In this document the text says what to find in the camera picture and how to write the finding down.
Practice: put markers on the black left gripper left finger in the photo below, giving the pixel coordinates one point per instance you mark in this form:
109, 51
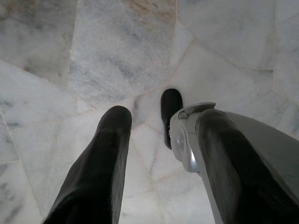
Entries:
98, 168

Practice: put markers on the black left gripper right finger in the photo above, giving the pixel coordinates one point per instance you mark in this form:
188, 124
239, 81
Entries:
233, 168

